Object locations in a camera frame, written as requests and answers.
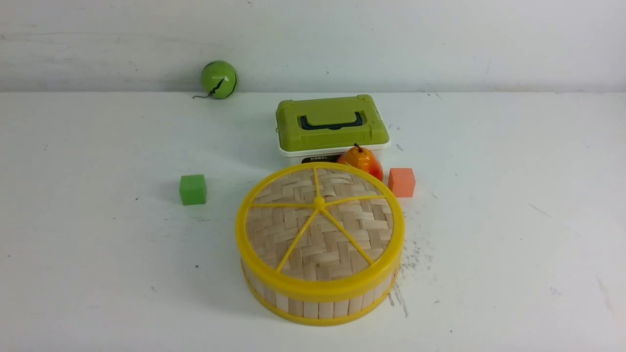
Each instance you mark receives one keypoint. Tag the yellow woven bamboo steamer lid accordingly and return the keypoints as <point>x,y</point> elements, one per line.
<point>320,232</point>

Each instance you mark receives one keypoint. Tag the yellow bamboo steamer basket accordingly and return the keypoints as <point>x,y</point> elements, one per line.
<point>319,313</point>

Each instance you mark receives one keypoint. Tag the green lidded white box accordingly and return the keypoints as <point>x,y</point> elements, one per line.
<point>319,130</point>

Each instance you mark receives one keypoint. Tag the orange toy pear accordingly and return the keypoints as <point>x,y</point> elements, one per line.
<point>362,159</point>

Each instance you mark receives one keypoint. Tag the orange foam cube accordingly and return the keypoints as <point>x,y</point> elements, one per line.
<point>402,182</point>

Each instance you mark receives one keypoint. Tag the green foam cube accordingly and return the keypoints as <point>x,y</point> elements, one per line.
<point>192,189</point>

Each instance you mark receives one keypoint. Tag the green ball with crack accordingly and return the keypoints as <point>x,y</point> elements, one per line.
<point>219,79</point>

